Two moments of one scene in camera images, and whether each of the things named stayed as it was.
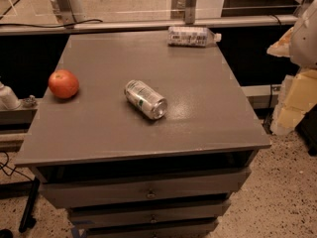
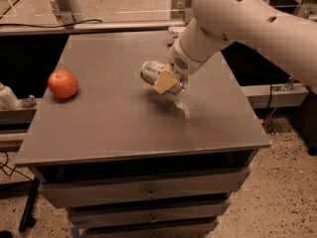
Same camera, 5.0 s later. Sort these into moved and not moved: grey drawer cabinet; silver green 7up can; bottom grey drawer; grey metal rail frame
Moved: silver green 7up can
Not moved: bottom grey drawer; grey metal rail frame; grey drawer cabinet
